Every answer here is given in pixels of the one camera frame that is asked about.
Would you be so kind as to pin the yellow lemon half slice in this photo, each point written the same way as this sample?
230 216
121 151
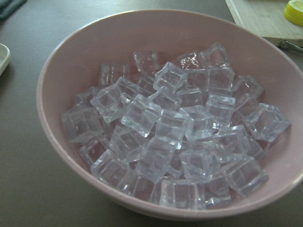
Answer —
294 12

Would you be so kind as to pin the pink bowl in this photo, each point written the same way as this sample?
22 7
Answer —
75 65

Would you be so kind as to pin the wooden cutting board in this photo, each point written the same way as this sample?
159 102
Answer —
265 18

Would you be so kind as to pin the grey folded cloth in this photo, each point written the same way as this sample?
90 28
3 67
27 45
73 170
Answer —
8 7

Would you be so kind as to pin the cream rabbit serving tray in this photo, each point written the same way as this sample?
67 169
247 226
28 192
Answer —
5 57

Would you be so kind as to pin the clear ice cubes pile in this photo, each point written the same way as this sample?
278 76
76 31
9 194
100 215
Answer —
185 135

